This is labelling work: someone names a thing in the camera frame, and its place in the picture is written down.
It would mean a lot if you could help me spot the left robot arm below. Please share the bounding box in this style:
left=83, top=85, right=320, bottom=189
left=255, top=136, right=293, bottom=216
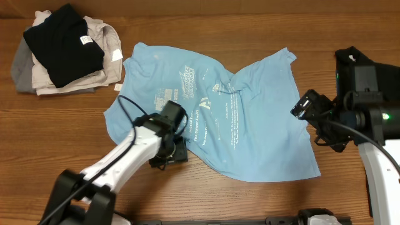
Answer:
left=40, top=101, right=188, bottom=224

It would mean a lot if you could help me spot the folded beige shirt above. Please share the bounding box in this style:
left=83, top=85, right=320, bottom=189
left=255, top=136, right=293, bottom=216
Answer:
left=32, top=16, right=123, bottom=96

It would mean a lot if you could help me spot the black shirt on right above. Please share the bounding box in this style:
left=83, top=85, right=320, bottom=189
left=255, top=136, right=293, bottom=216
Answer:
left=335, top=46, right=399, bottom=110

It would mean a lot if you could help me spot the folded black shirt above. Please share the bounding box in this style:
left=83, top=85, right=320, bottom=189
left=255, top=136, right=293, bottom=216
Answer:
left=23, top=4, right=104, bottom=88

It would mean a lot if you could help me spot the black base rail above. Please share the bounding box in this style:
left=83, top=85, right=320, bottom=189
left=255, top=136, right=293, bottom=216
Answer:
left=134, top=216, right=353, bottom=225

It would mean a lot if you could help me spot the light blue t-shirt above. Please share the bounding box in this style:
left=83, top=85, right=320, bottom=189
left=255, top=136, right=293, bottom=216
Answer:
left=104, top=42, right=320, bottom=182

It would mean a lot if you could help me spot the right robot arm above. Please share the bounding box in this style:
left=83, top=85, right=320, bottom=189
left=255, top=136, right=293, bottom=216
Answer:
left=291, top=65, right=399, bottom=224

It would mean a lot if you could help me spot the folded grey garment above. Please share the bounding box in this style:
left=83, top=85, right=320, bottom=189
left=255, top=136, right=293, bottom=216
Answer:
left=11, top=26, right=96, bottom=94

